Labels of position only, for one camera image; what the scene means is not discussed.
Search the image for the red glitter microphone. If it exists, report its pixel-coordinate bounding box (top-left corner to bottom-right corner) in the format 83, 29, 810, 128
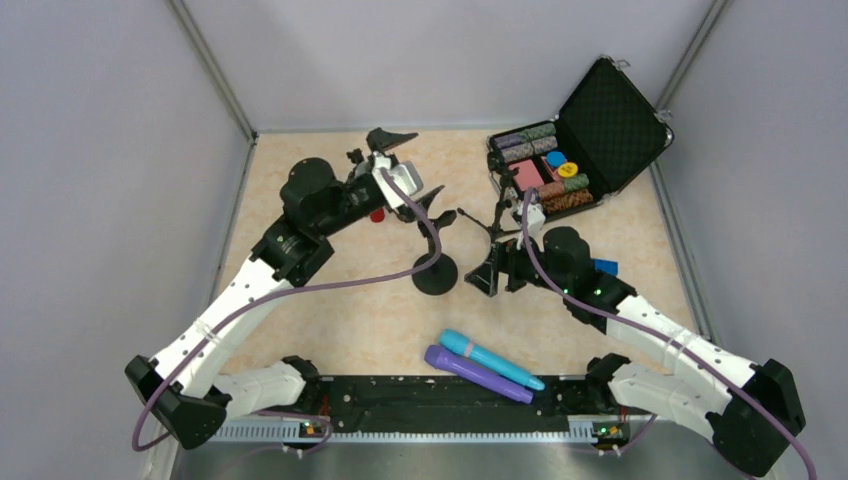
369, 209, 386, 223

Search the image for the black round base stand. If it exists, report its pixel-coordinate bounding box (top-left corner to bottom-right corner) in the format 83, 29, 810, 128
410, 209, 460, 297

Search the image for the purple toy microphone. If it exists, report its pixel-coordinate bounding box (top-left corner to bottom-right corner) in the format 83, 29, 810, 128
424, 345, 534, 404

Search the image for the shock mount tripod stand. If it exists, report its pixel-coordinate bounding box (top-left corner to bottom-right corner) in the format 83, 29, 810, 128
346, 148, 367, 178

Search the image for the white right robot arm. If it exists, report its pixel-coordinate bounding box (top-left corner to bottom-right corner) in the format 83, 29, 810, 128
465, 227, 818, 479

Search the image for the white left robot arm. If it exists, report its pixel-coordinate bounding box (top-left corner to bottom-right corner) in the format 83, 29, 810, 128
125, 128, 442, 450

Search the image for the black tripod mic stand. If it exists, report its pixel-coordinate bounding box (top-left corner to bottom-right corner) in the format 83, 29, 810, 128
457, 151, 517, 242

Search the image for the orange black chip stack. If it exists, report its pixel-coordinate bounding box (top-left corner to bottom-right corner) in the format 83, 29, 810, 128
542, 189, 594, 214

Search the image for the red white chip stack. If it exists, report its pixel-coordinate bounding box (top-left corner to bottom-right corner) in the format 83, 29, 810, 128
537, 182, 567, 202

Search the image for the red playing card deck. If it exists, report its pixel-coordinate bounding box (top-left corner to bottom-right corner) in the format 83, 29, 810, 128
509, 159, 545, 191

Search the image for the cyan toy microphone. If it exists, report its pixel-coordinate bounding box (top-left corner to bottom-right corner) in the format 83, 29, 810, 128
439, 329, 546, 391

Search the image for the blue toy brick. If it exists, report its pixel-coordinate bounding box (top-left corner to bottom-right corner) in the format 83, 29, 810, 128
593, 258, 619, 276

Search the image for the green chip stack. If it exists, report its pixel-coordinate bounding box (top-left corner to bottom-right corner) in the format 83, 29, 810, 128
562, 173, 590, 193

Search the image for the yellow round dealer chip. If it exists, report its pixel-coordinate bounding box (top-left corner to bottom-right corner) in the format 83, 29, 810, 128
556, 162, 579, 179

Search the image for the blue round dealer chip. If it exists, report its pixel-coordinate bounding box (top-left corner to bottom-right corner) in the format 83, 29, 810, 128
545, 150, 567, 169

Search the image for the purple chip stack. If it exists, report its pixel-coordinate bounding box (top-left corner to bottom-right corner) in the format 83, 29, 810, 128
493, 133, 525, 150

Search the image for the black poker chip case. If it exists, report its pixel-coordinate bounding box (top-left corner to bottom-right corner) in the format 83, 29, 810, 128
486, 55, 675, 222

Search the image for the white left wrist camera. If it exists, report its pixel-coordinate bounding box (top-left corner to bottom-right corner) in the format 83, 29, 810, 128
371, 152, 423, 208

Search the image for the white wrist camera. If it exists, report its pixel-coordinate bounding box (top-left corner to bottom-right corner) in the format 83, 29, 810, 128
371, 152, 423, 208
522, 205, 546, 238

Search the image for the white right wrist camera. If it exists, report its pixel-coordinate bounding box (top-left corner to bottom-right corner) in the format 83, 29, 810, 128
522, 205, 546, 238

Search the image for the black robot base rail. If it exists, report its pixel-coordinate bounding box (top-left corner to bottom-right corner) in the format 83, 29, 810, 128
258, 374, 654, 437

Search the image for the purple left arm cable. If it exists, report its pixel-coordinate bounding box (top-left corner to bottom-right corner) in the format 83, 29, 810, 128
131, 168, 444, 458

